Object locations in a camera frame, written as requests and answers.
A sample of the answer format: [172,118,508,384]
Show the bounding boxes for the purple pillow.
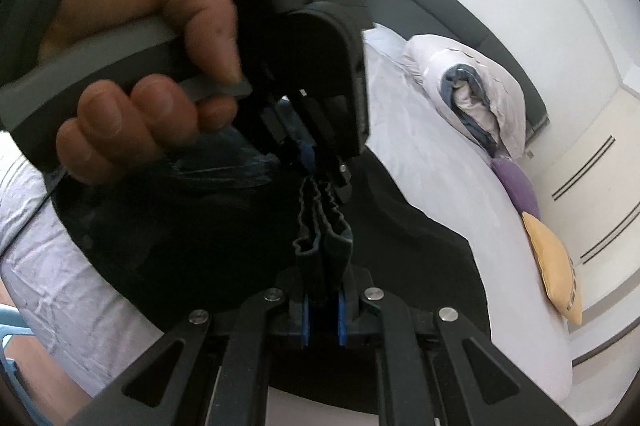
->
[490,156,542,220]

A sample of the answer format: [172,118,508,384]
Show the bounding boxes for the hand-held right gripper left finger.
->
[65,268,310,426]

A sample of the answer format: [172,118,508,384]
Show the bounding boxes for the white wardrobe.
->
[520,76,640,347]

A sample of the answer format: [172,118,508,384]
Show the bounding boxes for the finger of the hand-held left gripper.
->
[320,153,354,204]
[287,126,321,179]

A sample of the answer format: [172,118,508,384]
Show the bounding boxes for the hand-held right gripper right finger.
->
[337,266,576,426]

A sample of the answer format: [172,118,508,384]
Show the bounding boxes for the person's leg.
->
[14,340,103,426]

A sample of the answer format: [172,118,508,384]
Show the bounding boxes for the blue chair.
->
[0,303,32,412]

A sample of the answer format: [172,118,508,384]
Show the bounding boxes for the bed with white sheet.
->
[0,23,573,426]

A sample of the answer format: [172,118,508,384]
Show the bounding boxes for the rolled white and blue duvet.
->
[402,34,527,158]

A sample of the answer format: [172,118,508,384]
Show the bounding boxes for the black denim pants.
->
[50,103,493,357]

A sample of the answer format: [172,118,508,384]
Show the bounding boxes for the yellow pillow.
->
[521,212,584,326]

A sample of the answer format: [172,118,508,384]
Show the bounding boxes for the grey upholstered headboard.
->
[357,0,551,130]

